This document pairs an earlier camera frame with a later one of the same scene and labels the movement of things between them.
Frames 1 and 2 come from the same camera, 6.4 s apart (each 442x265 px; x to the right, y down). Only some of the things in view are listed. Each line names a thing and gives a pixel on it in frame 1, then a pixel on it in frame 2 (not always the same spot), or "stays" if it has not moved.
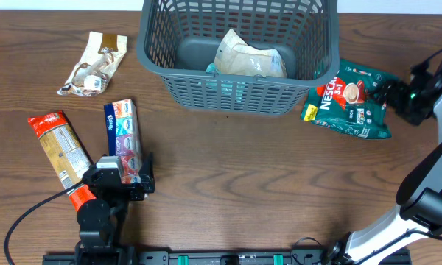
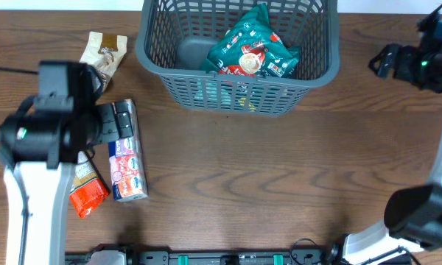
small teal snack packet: x=234 y=88 → x=226 y=87
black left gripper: x=133 y=188 → x=108 y=123
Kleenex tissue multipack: x=124 y=138 stays
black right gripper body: x=396 y=99 → x=393 y=59
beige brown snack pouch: x=104 y=53 stays
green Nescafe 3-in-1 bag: x=345 y=104 → x=253 y=48
